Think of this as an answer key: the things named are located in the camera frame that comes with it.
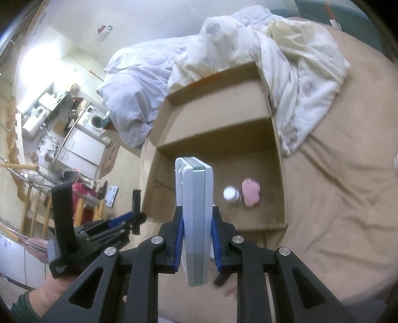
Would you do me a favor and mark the white box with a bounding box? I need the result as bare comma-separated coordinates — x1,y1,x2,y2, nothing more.
175,157,214,287

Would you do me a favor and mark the small white bottle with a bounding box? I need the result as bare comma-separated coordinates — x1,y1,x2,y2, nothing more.
223,186,240,204

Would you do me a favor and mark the pink paw toy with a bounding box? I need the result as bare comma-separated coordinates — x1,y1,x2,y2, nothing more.
242,178,260,209

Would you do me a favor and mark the person left hand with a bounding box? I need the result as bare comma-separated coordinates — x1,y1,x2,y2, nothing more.
29,276,78,318

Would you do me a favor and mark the white bathroom scale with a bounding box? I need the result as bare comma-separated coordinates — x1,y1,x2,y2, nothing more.
104,186,119,208

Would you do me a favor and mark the wooden chair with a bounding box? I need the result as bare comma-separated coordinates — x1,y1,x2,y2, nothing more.
0,161,103,243

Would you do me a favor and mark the white washing machine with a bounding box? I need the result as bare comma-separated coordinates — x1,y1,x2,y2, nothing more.
76,104,105,137

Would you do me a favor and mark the tan bed sheet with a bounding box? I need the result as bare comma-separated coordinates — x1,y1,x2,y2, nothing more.
138,15,398,321

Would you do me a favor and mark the lavender white duvet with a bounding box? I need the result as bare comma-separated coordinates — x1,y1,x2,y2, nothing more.
97,35,198,148

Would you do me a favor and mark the brown cardboard box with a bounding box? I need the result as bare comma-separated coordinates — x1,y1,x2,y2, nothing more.
142,63,287,232

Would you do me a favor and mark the cream patterned blanket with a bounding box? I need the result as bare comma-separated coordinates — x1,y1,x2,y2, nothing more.
168,6,350,157

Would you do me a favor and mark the green pillow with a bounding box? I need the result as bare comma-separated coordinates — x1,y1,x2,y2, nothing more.
295,1,389,56

